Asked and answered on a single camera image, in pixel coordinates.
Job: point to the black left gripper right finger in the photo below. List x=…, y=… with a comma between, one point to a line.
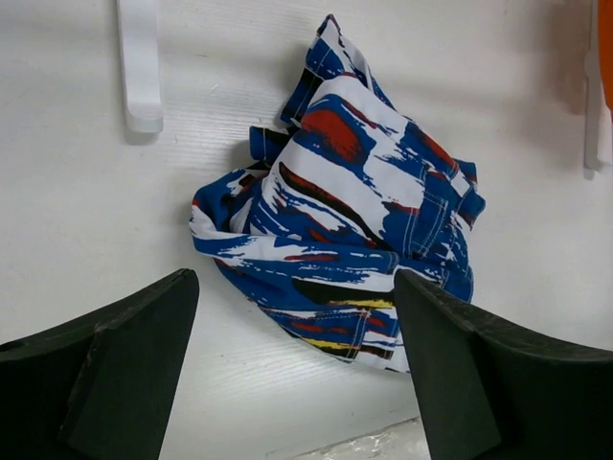
x=488, y=388

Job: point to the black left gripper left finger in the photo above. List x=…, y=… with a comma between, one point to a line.
x=100, y=386

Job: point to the blue white red patterned trousers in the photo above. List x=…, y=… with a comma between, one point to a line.
x=332, y=207

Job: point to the orange garment on hanger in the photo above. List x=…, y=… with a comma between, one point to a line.
x=605, y=49

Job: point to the white clothes rack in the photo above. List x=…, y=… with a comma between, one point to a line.
x=138, y=38

